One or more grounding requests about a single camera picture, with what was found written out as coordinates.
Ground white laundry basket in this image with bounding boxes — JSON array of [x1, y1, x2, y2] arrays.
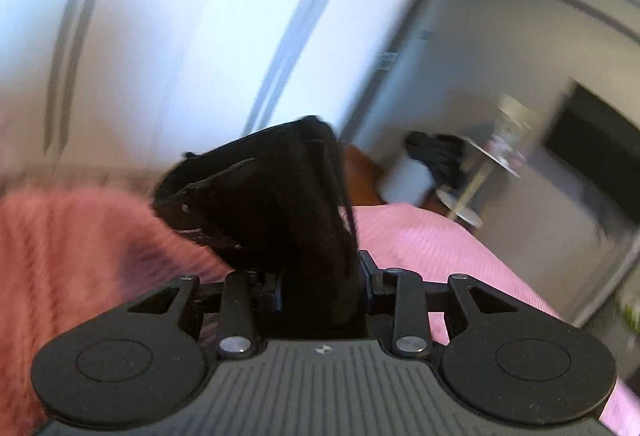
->
[[379, 155, 443, 207]]

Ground white sliding wardrobe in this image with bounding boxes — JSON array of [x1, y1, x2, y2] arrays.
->
[[0, 0, 453, 179]]

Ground dark clothes pile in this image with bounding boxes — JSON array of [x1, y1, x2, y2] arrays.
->
[[404, 131, 472, 191]]

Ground small ornaments on table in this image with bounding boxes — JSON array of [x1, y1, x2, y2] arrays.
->
[[491, 94, 540, 167]]

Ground pink ribbed blanket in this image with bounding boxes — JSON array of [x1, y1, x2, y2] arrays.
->
[[0, 186, 640, 436]]

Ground black pants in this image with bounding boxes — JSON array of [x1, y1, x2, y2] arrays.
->
[[152, 115, 370, 342]]

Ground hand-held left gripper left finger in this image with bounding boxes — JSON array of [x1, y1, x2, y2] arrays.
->
[[127, 268, 287, 360]]

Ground black television screen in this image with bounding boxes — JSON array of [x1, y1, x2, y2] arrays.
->
[[544, 82, 640, 219]]

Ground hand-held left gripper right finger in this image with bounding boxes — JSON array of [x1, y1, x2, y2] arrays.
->
[[357, 250, 502, 360]]

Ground white gold-legged side table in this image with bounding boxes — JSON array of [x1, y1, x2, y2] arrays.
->
[[434, 135, 527, 229]]

